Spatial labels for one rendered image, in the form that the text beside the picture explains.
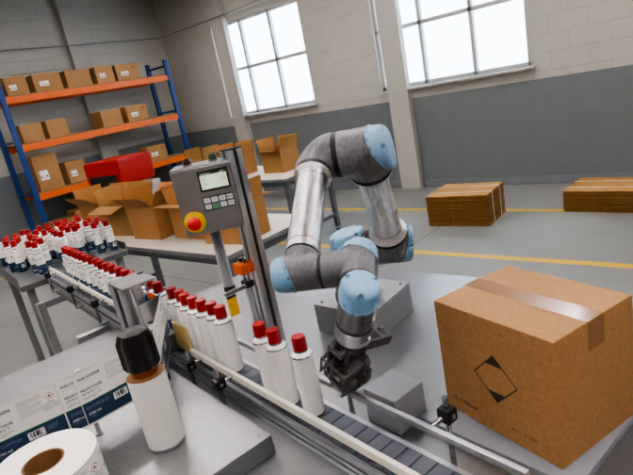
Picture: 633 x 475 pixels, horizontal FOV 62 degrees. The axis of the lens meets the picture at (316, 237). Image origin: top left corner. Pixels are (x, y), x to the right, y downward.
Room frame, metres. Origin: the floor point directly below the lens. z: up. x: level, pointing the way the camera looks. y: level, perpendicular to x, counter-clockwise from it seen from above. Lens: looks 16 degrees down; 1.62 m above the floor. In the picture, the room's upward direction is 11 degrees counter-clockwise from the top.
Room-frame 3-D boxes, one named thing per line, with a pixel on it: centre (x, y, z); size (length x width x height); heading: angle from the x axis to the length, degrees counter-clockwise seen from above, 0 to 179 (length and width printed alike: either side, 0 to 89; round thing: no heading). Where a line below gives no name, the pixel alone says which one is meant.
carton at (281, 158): (5.87, 0.25, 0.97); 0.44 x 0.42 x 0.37; 133
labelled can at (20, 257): (3.37, 1.69, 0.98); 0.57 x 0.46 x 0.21; 127
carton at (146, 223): (3.86, 1.12, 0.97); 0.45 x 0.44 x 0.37; 140
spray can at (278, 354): (1.16, 0.15, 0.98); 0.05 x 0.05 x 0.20
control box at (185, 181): (1.47, 0.27, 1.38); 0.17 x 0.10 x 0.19; 92
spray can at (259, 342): (1.21, 0.19, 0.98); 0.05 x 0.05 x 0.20
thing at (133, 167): (6.92, 2.32, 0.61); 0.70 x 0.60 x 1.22; 58
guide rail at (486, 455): (1.13, 0.07, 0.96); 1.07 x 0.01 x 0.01; 37
